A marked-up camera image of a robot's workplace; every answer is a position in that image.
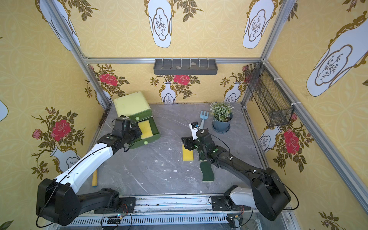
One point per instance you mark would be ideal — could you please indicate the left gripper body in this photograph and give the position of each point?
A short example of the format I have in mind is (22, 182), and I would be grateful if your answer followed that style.
(134, 133)

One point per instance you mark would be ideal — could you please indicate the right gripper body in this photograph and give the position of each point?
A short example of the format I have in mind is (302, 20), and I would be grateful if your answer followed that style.
(189, 143)

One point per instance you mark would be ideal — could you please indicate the green yellow sponge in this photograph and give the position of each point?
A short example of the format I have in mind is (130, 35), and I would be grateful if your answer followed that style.
(207, 172)

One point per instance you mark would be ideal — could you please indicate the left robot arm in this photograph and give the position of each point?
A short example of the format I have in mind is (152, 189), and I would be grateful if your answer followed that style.
(57, 199)

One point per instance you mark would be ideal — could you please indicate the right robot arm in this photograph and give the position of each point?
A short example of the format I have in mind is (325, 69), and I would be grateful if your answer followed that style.
(267, 193)

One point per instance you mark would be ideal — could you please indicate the light green drawer cabinet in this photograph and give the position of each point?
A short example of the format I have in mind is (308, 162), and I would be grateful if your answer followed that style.
(131, 104)

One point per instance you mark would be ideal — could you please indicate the blue plant pot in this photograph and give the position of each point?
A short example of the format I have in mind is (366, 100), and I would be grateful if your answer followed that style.
(222, 127)

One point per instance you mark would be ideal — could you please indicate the light blue garden fork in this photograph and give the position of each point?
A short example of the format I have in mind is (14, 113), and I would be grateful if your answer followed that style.
(203, 115)

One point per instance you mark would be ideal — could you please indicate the artificial green plant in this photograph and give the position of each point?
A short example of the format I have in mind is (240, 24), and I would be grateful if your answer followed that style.
(221, 111)

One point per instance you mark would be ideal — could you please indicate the yellow toy shovel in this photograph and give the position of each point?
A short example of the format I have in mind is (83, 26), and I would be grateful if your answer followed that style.
(95, 179)

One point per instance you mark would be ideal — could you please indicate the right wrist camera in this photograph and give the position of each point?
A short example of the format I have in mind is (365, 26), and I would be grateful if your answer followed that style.
(194, 129)

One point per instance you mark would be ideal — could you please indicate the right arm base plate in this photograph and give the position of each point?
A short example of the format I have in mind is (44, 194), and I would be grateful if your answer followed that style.
(224, 203)

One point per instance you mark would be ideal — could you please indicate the aluminium mounting rail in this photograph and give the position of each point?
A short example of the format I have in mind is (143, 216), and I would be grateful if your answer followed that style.
(182, 209)

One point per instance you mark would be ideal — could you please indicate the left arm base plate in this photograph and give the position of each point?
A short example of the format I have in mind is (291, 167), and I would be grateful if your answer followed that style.
(126, 204)

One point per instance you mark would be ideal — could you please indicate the grey wall shelf tray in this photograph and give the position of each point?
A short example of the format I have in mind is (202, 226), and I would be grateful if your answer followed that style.
(185, 66)

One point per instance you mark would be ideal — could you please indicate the black wire mesh basket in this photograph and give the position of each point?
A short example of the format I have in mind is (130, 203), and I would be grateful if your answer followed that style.
(274, 105)

